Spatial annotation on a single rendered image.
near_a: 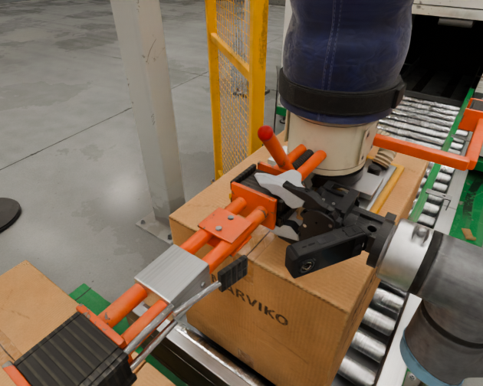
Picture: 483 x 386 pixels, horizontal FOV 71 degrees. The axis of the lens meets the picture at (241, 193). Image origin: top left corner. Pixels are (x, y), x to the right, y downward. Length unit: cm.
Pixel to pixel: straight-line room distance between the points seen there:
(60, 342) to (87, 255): 171
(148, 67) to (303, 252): 129
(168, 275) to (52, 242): 187
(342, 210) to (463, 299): 17
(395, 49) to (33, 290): 116
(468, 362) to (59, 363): 48
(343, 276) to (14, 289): 101
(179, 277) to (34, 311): 83
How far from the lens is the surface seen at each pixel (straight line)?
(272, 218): 52
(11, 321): 122
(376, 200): 78
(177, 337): 94
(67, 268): 208
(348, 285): 62
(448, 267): 47
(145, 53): 159
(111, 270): 197
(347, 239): 48
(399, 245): 47
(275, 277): 62
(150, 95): 164
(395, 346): 101
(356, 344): 105
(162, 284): 42
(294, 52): 63
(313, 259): 46
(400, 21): 63
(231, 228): 47
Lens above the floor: 142
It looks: 37 degrees down
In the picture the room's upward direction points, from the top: straight up
